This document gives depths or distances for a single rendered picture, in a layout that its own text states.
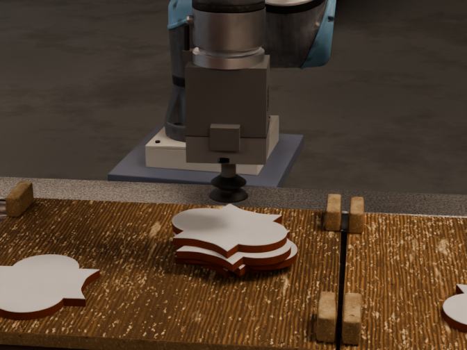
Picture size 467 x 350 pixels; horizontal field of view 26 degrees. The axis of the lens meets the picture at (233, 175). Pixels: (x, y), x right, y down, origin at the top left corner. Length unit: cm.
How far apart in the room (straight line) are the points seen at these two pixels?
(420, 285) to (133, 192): 47
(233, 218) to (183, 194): 25
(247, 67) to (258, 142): 8
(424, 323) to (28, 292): 40
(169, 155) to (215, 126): 57
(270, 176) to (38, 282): 60
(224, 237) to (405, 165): 326
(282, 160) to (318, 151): 282
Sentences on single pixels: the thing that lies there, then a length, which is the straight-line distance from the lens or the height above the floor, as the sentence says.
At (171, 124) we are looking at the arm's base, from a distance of 163.
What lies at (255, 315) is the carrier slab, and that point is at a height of 94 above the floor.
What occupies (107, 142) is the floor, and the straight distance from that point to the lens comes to 459.
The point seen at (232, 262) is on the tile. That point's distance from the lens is 105.
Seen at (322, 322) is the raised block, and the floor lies 96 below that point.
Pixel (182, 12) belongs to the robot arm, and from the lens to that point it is 158.
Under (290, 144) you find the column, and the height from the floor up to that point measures 87.
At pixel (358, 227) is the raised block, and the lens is 120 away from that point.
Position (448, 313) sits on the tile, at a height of 95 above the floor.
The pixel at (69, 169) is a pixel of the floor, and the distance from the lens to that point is 428.
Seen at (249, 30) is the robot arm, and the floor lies 120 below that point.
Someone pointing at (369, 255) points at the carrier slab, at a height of 94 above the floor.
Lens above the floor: 140
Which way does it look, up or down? 20 degrees down
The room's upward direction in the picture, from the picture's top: straight up
